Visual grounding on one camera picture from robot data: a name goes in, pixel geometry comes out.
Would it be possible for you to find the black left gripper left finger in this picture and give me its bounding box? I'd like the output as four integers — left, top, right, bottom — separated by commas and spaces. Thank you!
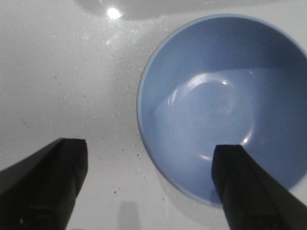
0, 138, 88, 230

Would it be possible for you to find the blue bowl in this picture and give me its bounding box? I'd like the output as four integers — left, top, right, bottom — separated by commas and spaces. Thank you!
137, 14, 307, 207

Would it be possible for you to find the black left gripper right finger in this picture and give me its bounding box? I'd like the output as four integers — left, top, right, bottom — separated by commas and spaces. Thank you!
211, 145, 307, 230

